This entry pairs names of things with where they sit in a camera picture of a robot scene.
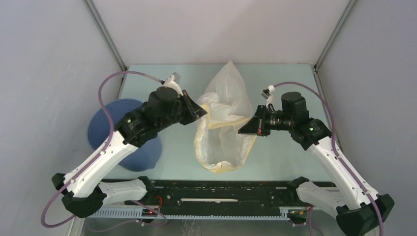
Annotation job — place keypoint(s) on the light blue slotted cable duct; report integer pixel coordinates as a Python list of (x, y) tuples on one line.
[(141, 213)]

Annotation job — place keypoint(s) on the right corner aluminium post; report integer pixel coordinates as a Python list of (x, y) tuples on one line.
[(339, 25)]

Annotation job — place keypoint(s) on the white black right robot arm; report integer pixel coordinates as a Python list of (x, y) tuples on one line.
[(357, 207)]

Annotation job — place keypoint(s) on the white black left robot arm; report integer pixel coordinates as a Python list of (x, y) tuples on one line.
[(84, 191)]

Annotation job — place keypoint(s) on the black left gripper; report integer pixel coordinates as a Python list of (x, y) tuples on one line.
[(194, 111)]

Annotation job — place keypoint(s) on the left corner aluminium post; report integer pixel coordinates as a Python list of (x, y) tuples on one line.
[(97, 19)]

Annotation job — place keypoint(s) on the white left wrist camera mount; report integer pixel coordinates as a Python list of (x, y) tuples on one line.
[(173, 82)]

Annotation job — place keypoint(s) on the translucent yellowish trash bag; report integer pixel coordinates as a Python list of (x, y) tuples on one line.
[(218, 146)]

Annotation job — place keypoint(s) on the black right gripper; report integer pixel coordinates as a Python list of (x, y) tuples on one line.
[(256, 125)]

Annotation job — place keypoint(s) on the blue plastic trash bin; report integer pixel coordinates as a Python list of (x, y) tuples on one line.
[(98, 130)]

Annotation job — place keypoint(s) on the corner aluminium post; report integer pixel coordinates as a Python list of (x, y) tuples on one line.
[(97, 19), (339, 25)]

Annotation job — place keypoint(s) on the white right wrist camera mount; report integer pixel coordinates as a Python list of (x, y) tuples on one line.
[(268, 96)]

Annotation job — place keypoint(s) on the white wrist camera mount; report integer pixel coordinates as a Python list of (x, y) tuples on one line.
[(268, 96), (173, 82)]

